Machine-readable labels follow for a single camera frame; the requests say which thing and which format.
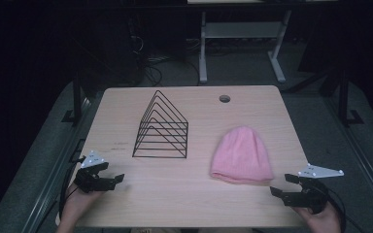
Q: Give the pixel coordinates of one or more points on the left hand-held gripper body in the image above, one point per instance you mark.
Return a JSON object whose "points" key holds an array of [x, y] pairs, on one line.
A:
{"points": [[92, 159]]}

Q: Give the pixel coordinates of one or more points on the person's right hand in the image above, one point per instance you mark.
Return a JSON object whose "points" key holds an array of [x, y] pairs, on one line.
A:
{"points": [[322, 221]]}

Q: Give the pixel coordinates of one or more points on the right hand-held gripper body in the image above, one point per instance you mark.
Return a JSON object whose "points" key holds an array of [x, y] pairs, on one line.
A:
{"points": [[311, 197]]}

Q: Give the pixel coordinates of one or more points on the white metal desk frame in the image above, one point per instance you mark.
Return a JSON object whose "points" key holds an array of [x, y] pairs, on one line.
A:
{"points": [[243, 29]]}

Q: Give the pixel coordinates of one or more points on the black table edge clamp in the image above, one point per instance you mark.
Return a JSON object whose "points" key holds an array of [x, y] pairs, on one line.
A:
{"points": [[77, 151]]}

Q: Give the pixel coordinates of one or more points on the pink knitted beanie hat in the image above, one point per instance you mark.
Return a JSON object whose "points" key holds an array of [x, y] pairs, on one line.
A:
{"points": [[242, 157]]}

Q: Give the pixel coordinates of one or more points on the person's left hand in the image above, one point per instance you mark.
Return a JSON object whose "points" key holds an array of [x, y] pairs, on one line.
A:
{"points": [[76, 203]]}

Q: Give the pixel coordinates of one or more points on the dark tripod leg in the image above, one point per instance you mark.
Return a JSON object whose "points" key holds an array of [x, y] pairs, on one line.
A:
{"points": [[311, 81]]}

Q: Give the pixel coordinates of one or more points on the black metal stand post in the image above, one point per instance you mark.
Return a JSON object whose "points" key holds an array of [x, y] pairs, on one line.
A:
{"points": [[76, 97], [344, 97]]}

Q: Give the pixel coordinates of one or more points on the grey metal floor rail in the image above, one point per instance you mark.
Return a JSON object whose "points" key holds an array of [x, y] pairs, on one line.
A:
{"points": [[53, 176], [362, 161]]}

